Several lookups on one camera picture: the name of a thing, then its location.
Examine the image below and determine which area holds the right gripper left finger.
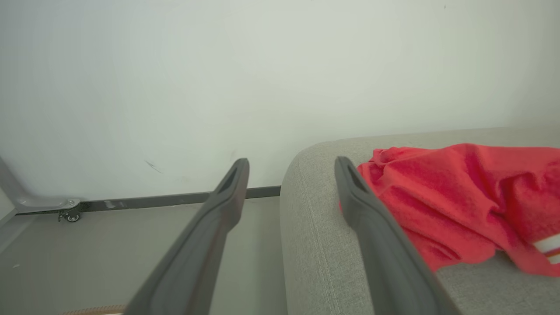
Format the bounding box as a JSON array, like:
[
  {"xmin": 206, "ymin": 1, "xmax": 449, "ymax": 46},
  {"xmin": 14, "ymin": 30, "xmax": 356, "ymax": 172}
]
[{"xmin": 124, "ymin": 157, "xmax": 250, "ymax": 315}]

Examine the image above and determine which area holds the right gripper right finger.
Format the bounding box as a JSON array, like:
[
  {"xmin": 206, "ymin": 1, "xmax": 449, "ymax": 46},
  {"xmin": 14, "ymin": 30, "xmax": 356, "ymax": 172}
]
[{"xmin": 334, "ymin": 156, "xmax": 461, "ymax": 315}]

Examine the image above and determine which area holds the red and white basketball jersey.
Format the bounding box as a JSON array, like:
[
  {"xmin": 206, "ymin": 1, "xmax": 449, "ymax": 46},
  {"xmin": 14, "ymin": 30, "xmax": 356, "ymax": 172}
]
[{"xmin": 339, "ymin": 143, "xmax": 560, "ymax": 277}]

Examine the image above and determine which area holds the white plastic brown-rimmed laundry basket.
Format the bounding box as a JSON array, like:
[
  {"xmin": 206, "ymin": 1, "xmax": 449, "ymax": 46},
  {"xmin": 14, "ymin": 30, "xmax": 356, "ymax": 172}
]
[{"xmin": 60, "ymin": 304, "xmax": 128, "ymax": 315}]

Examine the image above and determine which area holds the grey fabric sofa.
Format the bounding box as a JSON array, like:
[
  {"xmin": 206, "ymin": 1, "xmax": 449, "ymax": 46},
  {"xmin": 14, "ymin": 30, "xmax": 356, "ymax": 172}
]
[{"xmin": 280, "ymin": 126, "xmax": 560, "ymax": 315}]

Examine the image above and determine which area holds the black baseboard strip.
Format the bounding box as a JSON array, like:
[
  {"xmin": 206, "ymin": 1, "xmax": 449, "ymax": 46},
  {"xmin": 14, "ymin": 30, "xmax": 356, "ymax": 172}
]
[{"xmin": 15, "ymin": 185, "xmax": 281, "ymax": 215}]

